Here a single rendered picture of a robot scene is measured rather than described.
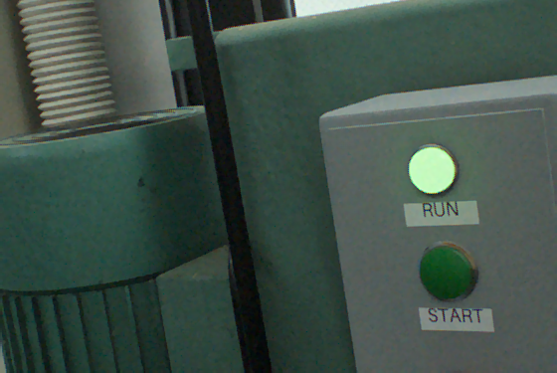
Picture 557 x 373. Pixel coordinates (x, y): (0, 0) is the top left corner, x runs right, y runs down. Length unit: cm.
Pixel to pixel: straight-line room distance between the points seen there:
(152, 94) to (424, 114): 184
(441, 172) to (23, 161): 32
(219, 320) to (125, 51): 167
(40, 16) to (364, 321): 174
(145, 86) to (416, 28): 178
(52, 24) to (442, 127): 175
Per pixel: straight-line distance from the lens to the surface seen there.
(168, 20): 207
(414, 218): 41
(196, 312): 62
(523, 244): 40
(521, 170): 39
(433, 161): 40
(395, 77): 47
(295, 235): 52
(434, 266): 41
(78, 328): 66
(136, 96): 225
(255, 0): 61
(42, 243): 66
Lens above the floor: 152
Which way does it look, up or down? 8 degrees down
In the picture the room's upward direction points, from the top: 9 degrees counter-clockwise
